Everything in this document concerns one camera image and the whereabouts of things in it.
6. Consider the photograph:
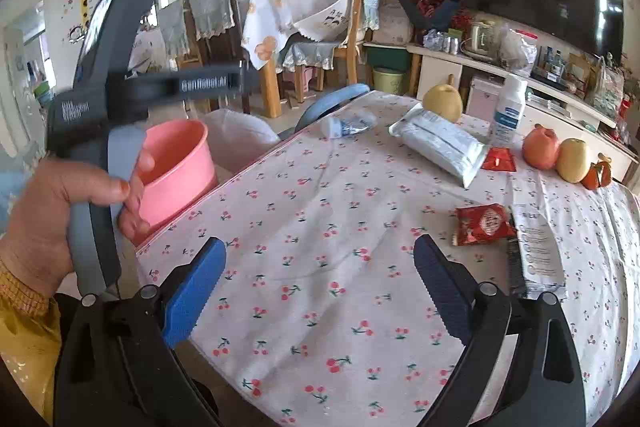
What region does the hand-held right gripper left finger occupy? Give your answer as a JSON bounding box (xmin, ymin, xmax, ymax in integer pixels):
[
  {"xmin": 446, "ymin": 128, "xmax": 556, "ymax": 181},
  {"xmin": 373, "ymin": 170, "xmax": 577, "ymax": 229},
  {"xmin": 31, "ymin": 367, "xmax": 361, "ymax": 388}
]
[{"xmin": 54, "ymin": 237, "xmax": 227, "ymax": 427}]

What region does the red apple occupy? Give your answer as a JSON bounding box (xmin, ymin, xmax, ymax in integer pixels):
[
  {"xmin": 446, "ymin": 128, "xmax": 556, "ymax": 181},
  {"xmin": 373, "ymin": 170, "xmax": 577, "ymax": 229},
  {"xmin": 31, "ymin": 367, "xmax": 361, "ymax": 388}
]
[{"xmin": 522, "ymin": 126, "xmax": 560, "ymax": 170}]

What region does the clear plastic zip bag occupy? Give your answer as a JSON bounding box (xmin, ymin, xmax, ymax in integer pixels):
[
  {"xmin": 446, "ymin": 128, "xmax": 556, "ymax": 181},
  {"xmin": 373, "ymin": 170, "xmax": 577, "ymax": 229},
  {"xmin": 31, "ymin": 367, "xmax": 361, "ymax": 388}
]
[{"xmin": 500, "ymin": 24, "xmax": 541, "ymax": 68}]

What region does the light blue chair back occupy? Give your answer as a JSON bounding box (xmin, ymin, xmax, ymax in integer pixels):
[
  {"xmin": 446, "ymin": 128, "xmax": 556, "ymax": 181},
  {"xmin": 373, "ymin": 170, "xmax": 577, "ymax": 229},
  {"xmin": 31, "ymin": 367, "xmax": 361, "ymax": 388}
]
[{"xmin": 295, "ymin": 83, "xmax": 372, "ymax": 132}]

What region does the pale round pear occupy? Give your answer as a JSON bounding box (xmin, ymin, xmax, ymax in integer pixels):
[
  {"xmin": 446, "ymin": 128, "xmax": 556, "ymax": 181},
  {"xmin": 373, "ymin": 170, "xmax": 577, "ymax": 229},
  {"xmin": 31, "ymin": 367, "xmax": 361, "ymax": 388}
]
[{"xmin": 422, "ymin": 83, "xmax": 464, "ymax": 124}]

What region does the person's left hand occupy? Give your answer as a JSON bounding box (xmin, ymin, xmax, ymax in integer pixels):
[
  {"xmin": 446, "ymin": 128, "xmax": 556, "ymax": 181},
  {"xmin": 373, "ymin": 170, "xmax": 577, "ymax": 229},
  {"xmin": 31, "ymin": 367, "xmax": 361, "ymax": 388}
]
[{"xmin": 0, "ymin": 146, "xmax": 157, "ymax": 300}]

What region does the person's left forearm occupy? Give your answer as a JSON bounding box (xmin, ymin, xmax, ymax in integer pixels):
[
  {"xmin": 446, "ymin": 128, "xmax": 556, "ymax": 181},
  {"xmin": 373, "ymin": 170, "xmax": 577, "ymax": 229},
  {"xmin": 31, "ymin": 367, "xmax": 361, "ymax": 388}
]
[{"xmin": 0, "ymin": 257, "xmax": 63, "ymax": 413}]

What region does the dark wooden chair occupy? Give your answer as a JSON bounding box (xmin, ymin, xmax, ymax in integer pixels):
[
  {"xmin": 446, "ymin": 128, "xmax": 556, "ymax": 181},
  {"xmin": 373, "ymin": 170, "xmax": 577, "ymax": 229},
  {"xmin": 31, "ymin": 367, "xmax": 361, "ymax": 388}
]
[{"xmin": 185, "ymin": 0, "xmax": 253, "ymax": 115}]

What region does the red brown snack packet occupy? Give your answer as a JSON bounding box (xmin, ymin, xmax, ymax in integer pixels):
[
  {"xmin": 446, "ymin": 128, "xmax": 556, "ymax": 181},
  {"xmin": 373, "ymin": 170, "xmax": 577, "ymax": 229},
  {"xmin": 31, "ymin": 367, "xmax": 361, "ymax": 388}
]
[{"xmin": 452, "ymin": 203, "xmax": 517, "ymax": 247}]

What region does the green bin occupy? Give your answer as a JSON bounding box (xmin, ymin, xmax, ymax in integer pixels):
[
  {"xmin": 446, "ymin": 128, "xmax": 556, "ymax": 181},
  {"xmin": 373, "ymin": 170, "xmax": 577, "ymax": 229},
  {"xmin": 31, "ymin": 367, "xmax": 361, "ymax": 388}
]
[{"xmin": 372, "ymin": 67, "xmax": 408, "ymax": 95}]

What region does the pink bin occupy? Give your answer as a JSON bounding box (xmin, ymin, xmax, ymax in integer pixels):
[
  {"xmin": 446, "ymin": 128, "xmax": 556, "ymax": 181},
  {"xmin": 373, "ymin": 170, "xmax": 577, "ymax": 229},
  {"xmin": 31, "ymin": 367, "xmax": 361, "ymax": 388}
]
[{"xmin": 132, "ymin": 119, "xmax": 218, "ymax": 233}]

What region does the white plastic bottle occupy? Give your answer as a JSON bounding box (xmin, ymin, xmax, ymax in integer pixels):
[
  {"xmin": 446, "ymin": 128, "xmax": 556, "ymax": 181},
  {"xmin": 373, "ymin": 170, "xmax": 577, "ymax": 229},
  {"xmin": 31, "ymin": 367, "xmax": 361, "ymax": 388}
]
[{"xmin": 487, "ymin": 74, "xmax": 528, "ymax": 148}]

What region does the golden yellow pear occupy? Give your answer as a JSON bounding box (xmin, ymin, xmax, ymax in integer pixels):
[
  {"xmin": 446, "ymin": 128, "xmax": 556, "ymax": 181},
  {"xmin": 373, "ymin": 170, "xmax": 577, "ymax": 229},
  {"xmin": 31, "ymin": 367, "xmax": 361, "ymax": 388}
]
[{"xmin": 556, "ymin": 138, "xmax": 593, "ymax": 182}]

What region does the glass kettle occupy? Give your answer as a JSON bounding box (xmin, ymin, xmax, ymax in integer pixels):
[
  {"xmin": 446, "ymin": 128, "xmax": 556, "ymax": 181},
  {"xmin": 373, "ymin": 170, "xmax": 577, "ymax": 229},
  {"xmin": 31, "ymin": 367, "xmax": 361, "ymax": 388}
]
[{"xmin": 467, "ymin": 19, "xmax": 501, "ymax": 55}]

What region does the white printed sack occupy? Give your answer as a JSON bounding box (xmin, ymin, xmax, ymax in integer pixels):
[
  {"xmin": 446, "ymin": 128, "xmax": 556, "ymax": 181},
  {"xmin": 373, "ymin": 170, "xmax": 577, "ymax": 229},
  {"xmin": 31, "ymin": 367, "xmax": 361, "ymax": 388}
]
[{"xmin": 377, "ymin": 2, "xmax": 416, "ymax": 45}]

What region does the white orange print cloth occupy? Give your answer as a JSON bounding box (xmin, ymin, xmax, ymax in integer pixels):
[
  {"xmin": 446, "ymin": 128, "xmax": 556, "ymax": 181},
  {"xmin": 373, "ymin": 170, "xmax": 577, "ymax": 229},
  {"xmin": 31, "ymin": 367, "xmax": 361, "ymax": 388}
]
[{"xmin": 241, "ymin": 0, "xmax": 296, "ymax": 70}]

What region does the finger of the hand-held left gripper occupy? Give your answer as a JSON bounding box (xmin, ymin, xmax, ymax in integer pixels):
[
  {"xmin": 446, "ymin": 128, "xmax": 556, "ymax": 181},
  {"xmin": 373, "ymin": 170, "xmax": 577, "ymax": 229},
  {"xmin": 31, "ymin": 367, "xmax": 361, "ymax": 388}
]
[{"xmin": 125, "ymin": 62, "xmax": 262, "ymax": 106}]

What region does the cherry print tablecloth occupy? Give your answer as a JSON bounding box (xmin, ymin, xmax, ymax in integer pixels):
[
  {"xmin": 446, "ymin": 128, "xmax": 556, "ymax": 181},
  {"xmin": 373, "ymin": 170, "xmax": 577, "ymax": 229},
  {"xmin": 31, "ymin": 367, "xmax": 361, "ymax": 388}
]
[{"xmin": 135, "ymin": 89, "xmax": 640, "ymax": 427}]

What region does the orange tangerine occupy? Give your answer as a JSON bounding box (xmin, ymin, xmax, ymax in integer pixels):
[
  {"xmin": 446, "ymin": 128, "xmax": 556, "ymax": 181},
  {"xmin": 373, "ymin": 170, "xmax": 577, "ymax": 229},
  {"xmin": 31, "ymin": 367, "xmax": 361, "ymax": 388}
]
[{"xmin": 581, "ymin": 161, "xmax": 613, "ymax": 191}]

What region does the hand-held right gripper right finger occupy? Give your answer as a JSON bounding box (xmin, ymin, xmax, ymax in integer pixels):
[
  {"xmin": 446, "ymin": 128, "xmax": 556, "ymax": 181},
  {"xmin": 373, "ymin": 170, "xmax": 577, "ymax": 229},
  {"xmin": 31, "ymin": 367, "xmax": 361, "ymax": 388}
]
[{"xmin": 414, "ymin": 234, "xmax": 587, "ymax": 427}]

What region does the white plastic bag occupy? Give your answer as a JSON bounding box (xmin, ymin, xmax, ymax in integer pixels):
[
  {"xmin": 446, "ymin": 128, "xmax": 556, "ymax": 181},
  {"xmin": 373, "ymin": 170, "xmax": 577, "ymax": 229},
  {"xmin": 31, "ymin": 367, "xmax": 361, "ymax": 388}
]
[{"xmin": 202, "ymin": 109, "xmax": 281, "ymax": 175}]

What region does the grey wet wipes packet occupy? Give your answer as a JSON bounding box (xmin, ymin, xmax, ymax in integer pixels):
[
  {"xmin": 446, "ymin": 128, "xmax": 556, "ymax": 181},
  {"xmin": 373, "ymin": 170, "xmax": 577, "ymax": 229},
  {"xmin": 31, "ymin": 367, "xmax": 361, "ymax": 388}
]
[{"xmin": 389, "ymin": 103, "xmax": 488, "ymax": 188}]

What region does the white tv cabinet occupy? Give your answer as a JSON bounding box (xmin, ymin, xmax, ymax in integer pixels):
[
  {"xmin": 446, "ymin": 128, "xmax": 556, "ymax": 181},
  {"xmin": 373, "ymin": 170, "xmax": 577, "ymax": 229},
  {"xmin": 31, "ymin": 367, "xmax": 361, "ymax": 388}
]
[{"xmin": 407, "ymin": 42, "xmax": 636, "ymax": 182}]

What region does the navy white milk powder bag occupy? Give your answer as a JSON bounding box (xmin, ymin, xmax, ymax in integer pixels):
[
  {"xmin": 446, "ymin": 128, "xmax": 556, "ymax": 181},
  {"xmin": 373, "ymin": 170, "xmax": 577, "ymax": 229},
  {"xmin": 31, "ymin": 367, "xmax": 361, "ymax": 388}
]
[{"xmin": 506, "ymin": 202, "xmax": 568, "ymax": 300}]

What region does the bright red snack packet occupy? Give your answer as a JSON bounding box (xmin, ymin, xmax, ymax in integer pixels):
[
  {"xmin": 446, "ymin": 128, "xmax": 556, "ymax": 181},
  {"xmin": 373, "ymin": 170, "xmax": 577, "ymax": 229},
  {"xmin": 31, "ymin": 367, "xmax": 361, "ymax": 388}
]
[{"xmin": 481, "ymin": 147, "xmax": 518, "ymax": 172}]

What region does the light wooden chair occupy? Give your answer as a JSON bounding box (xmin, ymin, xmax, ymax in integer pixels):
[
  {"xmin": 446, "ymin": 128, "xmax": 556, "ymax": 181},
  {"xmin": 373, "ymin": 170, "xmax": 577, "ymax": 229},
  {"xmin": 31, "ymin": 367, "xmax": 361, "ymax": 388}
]
[{"xmin": 300, "ymin": 0, "xmax": 386, "ymax": 105}]

